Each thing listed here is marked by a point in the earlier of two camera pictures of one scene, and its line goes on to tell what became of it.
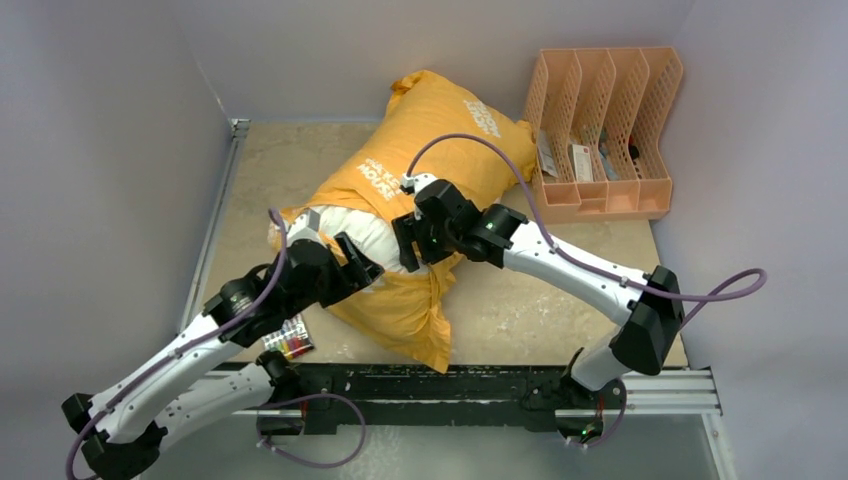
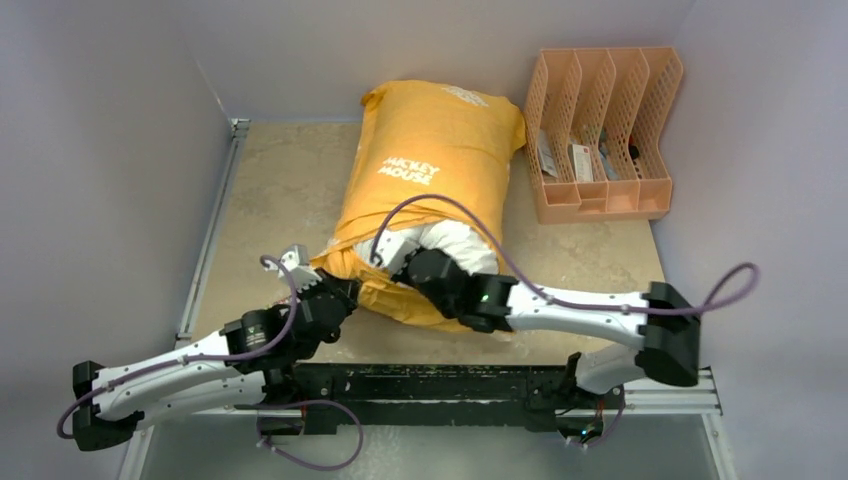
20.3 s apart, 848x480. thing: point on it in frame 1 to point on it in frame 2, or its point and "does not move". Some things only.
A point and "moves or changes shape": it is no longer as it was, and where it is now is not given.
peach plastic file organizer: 594,116 does not move
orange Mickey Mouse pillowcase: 426,129 moves or changes shape
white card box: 581,161 does not move
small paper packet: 546,155 does not move
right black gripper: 412,228 to 404,273
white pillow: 374,232 moves or changes shape
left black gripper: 360,271 to 348,290
